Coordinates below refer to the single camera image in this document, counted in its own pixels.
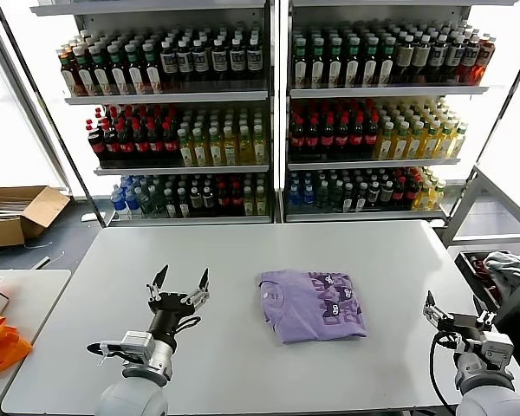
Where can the grey crumpled garment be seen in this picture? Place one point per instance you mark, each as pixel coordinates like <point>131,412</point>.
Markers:
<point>505,268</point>

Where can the dark bottle beige label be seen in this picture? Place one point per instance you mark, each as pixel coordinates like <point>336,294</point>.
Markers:
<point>422,56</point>
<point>407,57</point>

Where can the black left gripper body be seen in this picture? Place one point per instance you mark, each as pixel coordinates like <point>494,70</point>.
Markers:
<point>169,305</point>

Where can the grey metal frame cart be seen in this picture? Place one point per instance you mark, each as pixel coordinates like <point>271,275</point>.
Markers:
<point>458,211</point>

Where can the purple printed T-shirt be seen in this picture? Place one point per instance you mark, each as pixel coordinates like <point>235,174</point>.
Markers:
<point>299,312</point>

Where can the short grey floor strip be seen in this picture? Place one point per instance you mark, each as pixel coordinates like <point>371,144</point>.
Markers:
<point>42,260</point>

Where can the grey metal shelf unit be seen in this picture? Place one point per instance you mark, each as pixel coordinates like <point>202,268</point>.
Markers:
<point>371,91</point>
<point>176,95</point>

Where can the dark bottle pale label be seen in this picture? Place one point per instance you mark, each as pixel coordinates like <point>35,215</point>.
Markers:
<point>361,197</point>
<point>348,198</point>
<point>183,205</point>
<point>170,205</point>

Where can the white foam strips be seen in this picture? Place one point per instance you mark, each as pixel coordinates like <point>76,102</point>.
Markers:
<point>7,209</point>

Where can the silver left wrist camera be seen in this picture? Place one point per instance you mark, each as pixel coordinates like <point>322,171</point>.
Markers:
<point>138,344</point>

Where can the open cardboard box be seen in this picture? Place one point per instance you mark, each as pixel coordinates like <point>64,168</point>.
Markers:
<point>46,203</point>

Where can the green soda bottle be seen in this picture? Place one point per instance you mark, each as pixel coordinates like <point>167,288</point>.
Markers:
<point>322,196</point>
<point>146,203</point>
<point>336,196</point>

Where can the dark tea bottle green cap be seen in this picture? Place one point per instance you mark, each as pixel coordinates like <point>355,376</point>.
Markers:
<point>85,75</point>
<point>118,75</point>
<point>370,68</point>
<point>335,68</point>
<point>101,75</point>
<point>136,73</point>
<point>153,73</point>
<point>317,68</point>
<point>387,67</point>
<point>352,68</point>
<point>300,68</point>

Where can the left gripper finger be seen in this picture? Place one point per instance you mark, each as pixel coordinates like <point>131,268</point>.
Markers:
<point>161,277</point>
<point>203,281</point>

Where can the small dark bottle white cap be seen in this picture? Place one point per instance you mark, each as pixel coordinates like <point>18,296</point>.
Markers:
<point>373,193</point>
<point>208,198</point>
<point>386,192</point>
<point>196,199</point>

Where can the red tea bottle white cap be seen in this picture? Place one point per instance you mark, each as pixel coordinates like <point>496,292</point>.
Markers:
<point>486,57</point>
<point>68,73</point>

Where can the orange fabric bag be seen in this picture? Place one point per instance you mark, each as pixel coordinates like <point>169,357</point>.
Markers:
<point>3,346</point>

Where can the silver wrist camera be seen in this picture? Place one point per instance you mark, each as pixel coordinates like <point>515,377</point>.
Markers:
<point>496,349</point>
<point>138,344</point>

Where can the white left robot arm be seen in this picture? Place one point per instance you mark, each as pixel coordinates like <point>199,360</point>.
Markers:
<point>132,396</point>

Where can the black storage bin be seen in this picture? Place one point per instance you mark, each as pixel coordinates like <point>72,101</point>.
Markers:
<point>471,276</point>

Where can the small white floor object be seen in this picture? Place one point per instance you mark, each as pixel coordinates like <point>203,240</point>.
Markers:
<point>87,216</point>

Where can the yellow juice bottle green label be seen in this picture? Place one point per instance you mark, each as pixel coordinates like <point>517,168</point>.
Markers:
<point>445,143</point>
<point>430,143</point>
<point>458,144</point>
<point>216,150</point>
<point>260,148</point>
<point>385,144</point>
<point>415,144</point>
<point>400,144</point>
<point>186,151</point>
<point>229,148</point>
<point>245,148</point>
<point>201,151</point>

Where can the dark bottle blue white label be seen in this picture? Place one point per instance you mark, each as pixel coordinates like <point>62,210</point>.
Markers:
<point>185,60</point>
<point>219,60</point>
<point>201,60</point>
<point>237,60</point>
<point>456,55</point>
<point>471,55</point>
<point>439,55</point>
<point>254,59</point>
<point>169,62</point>

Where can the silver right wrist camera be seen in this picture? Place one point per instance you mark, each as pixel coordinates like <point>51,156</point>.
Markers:
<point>496,349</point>

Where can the dark red garment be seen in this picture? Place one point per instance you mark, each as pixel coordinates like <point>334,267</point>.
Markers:
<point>479,265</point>

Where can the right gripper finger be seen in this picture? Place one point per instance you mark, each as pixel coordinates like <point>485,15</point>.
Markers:
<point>487,316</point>
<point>431,310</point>

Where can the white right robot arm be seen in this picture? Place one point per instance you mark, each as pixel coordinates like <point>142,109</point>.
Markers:
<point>481,381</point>

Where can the small cola bottle red cap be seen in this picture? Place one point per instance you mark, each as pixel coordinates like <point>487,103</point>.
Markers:
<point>398,190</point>
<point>411,190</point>
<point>223,198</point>
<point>236,198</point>

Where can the blue water bottle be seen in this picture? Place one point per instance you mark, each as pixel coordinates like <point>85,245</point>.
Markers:
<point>294,196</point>
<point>307,196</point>
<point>132,200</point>
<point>119,200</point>

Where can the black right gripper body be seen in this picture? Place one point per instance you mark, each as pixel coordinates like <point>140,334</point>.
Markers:
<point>463,325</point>

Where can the small yellow juice bottle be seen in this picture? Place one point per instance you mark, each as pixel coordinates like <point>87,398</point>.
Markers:
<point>260,203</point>
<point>437,195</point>
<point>423,196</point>
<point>248,203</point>

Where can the dark slanted metal post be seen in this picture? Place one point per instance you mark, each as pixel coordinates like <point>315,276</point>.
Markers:
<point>50,114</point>

